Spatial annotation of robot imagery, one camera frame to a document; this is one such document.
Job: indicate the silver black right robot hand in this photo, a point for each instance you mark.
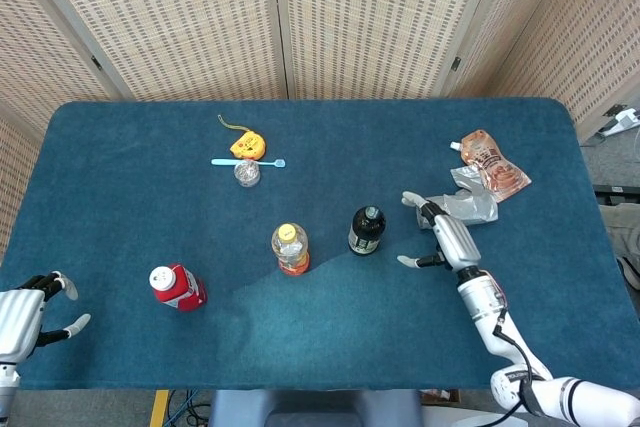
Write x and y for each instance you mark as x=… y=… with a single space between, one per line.
x=457 y=244

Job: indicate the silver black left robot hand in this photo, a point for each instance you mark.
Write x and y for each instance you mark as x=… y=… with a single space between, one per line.
x=20 y=322

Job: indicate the dark tea bottle black cap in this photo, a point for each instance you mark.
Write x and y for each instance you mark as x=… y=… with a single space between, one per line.
x=365 y=232

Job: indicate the clear bottle yellow cap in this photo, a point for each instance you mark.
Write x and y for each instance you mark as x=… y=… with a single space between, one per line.
x=290 y=252

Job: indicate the red juice bottle white cap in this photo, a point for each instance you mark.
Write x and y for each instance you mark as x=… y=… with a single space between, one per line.
x=185 y=292

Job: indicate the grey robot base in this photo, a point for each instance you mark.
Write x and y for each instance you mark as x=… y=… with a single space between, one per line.
x=310 y=407

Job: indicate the orange spout pouch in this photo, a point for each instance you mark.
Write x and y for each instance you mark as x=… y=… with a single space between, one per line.
x=495 y=167

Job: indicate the blue velvet tablecloth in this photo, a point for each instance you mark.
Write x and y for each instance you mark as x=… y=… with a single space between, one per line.
x=350 y=337

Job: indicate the beige cloth bundle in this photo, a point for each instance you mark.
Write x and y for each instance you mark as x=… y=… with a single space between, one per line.
x=622 y=227

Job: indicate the white power strip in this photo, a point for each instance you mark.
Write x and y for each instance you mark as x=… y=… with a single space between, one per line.
x=622 y=119

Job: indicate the small clear plastic jar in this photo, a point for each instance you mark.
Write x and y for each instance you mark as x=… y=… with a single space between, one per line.
x=247 y=174

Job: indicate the yellow tape measure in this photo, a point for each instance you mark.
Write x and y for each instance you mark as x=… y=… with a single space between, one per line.
x=247 y=144

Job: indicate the light blue toothbrush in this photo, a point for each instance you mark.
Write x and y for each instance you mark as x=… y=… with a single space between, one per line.
x=222 y=162

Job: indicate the woven folding screen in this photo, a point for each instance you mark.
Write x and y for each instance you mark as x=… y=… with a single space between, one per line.
x=175 y=22

